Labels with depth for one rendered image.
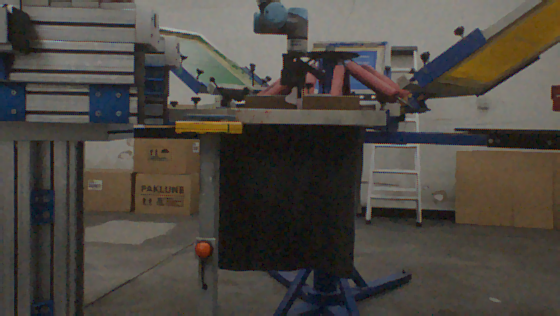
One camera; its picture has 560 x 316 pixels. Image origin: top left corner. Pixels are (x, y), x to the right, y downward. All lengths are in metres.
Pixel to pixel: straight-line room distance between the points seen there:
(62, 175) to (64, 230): 0.15
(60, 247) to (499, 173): 5.15
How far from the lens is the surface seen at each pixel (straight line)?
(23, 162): 1.63
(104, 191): 6.54
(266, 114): 1.58
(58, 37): 1.42
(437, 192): 6.33
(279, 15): 1.94
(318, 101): 2.07
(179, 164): 6.18
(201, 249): 1.41
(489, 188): 6.28
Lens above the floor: 0.95
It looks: 3 degrees down
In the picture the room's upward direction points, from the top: 1 degrees clockwise
